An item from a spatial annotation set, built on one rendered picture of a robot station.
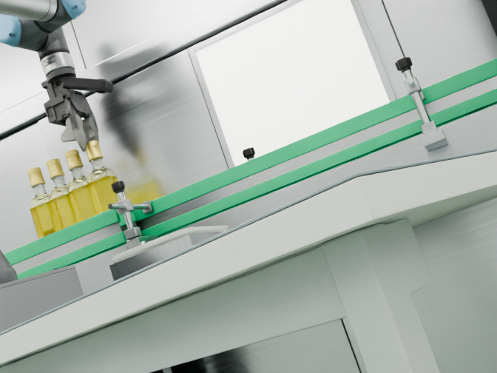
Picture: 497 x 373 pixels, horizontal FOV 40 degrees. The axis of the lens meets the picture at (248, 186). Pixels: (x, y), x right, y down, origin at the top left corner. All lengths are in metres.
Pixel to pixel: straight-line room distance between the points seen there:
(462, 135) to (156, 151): 0.77
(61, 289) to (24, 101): 0.96
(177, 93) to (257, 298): 1.18
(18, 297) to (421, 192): 0.70
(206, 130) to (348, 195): 1.23
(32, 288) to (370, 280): 0.67
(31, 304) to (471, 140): 0.85
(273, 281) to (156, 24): 1.32
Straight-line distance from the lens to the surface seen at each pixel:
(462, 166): 0.63
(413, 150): 1.39
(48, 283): 1.11
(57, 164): 1.74
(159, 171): 1.74
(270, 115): 1.65
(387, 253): 0.55
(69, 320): 0.75
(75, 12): 1.63
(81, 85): 1.71
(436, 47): 1.63
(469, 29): 1.64
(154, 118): 1.76
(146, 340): 0.73
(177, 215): 1.54
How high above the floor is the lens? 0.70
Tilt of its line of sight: 8 degrees up
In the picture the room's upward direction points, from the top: 19 degrees counter-clockwise
